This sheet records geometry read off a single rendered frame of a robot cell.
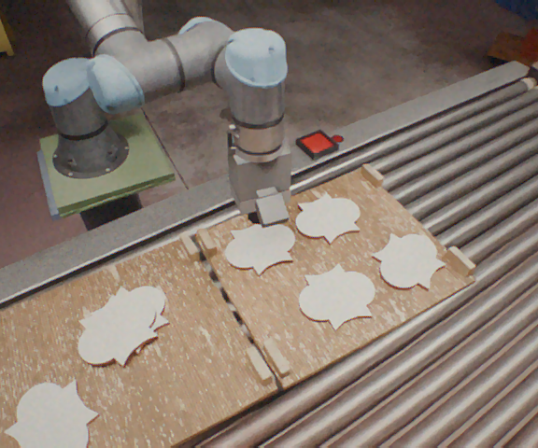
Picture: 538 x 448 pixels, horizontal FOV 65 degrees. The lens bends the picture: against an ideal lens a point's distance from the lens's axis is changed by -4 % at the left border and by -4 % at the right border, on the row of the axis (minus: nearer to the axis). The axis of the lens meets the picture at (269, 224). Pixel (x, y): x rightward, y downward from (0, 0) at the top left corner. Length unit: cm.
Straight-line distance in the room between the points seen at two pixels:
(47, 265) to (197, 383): 40
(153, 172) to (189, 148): 154
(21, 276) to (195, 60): 55
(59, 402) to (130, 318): 16
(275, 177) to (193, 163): 185
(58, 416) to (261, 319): 34
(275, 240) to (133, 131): 56
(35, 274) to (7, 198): 175
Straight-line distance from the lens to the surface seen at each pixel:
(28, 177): 274
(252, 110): 59
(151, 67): 60
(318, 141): 109
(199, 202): 96
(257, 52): 55
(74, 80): 102
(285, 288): 78
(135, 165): 111
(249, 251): 82
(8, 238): 244
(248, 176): 65
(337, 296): 77
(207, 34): 65
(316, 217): 88
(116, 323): 76
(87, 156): 110
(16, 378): 80
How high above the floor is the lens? 158
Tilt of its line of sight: 48 degrees down
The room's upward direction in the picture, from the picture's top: straight up
